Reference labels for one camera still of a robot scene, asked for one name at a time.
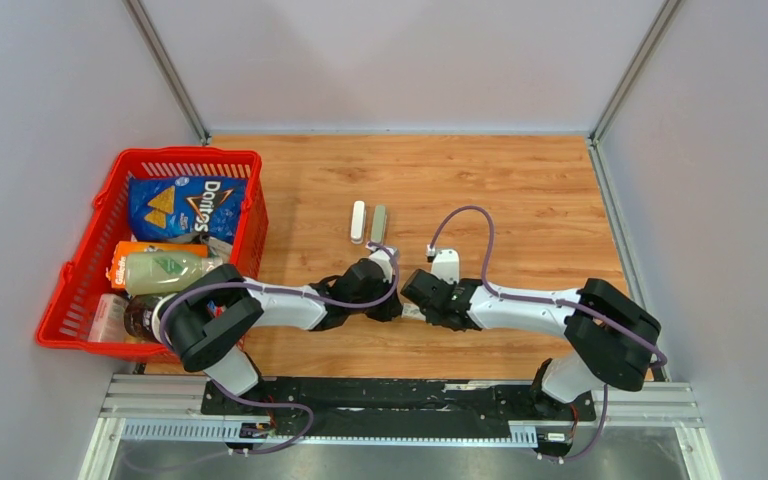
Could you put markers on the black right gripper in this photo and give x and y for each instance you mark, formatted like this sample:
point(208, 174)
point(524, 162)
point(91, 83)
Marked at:
point(430, 319)

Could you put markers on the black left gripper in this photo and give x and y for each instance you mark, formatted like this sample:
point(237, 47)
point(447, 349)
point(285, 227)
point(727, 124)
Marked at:
point(391, 310)

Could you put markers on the white staple box red label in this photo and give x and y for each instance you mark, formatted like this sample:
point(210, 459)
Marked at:
point(413, 312)

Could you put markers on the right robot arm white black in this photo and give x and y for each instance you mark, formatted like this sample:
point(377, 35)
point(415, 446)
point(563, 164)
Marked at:
point(612, 337)

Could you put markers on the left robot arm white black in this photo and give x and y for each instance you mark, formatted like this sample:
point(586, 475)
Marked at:
point(204, 323)

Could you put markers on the blue Doritos chip bag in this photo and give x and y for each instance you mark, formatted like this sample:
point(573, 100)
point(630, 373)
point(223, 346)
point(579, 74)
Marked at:
point(181, 209)

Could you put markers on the pale green lotion bottle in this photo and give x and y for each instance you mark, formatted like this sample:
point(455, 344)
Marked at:
point(160, 272)

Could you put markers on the dark jar with white lid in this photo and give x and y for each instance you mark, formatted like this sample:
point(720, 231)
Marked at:
point(141, 317)

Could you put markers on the clear pink plastic package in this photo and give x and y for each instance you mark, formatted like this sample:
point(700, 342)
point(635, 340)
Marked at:
point(108, 322)

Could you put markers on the red plastic shopping basket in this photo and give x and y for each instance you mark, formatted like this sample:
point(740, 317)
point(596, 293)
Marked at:
point(68, 318)

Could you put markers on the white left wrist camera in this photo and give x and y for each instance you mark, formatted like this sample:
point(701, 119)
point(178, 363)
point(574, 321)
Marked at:
point(386, 257)

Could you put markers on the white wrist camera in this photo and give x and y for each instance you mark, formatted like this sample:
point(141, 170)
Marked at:
point(386, 257)
point(445, 264)

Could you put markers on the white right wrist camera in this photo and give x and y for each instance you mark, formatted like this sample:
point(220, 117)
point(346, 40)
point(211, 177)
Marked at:
point(445, 264)

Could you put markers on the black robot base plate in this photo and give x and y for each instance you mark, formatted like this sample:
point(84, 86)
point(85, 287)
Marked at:
point(400, 408)

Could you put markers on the aluminium frame rail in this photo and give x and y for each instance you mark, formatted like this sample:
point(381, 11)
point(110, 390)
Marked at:
point(661, 422)

